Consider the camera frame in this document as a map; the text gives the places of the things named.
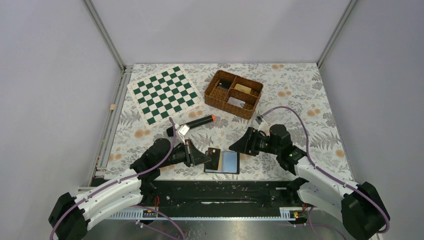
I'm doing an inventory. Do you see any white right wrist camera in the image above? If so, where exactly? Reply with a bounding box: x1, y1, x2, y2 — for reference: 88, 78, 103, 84
255, 115, 269, 134

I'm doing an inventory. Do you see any black VIP card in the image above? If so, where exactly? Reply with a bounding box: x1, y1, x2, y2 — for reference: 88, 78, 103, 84
204, 147, 221, 173

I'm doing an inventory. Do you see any white card in basket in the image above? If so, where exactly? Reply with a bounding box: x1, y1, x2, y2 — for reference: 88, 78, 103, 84
227, 97, 246, 108

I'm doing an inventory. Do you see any tan card in basket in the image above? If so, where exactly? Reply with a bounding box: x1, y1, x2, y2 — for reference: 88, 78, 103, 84
234, 83, 252, 94

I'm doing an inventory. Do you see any black leather card holder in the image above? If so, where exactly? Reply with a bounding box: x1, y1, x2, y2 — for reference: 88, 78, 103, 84
203, 151, 240, 175

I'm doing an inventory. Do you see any black item in basket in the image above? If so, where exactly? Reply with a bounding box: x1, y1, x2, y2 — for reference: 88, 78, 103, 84
216, 79, 233, 91

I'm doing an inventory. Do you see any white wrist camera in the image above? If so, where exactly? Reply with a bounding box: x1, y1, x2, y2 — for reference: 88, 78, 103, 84
255, 115, 269, 134
175, 124, 190, 144

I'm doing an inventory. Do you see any floral table mat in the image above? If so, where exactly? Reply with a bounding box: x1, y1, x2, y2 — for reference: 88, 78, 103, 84
104, 63, 353, 181

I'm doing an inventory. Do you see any brown wicker divided basket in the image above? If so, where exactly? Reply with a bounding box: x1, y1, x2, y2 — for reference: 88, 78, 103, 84
204, 70, 264, 120

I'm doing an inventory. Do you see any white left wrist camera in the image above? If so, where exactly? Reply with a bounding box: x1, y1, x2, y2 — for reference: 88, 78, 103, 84
175, 124, 190, 144

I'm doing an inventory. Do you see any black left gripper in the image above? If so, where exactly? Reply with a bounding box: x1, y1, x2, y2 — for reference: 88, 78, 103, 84
158, 139, 212, 168

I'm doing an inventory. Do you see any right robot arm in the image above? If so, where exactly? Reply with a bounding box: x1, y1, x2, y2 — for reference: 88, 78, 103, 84
229, 124, 390, 240

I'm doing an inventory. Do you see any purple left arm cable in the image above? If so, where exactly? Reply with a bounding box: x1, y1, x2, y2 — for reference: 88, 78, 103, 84
49, 117, 186, 240

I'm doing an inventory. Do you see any black flashlight orange tip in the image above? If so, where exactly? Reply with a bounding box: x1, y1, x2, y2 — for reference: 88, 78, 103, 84
166, 114, 216, 137

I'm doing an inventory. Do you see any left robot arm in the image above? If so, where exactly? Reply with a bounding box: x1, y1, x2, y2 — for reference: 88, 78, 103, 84
48, 138, 211, 240

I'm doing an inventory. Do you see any green white chessboard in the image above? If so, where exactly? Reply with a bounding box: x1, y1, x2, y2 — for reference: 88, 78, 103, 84
127, 65, 204, 129

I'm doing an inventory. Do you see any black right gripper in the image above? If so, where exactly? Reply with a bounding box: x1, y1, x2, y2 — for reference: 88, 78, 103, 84
228, 127, 281, 157

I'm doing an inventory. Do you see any aluminium slotted rail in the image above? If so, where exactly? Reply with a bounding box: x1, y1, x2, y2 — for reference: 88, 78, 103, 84
105, 206, 307, 222

